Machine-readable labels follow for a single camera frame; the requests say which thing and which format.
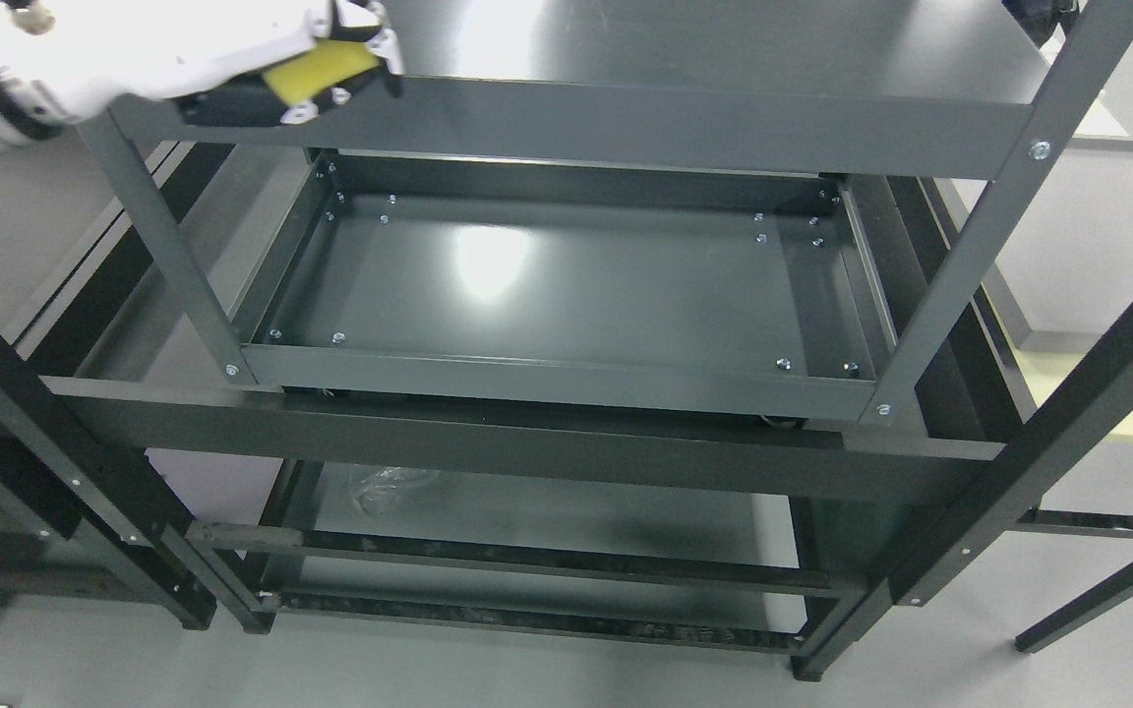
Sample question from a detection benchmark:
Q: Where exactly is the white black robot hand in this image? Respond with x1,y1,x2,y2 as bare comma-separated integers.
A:
15,1,406,127

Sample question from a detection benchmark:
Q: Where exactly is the green yellow sponge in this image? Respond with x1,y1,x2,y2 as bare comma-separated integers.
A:
261,39,382,106

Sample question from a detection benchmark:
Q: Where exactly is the grey metal shelf unit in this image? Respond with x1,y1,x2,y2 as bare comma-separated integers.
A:
80,1,1133,423

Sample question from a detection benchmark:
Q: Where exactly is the black metal rack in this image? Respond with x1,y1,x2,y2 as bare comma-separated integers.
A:
0,147,1133,681

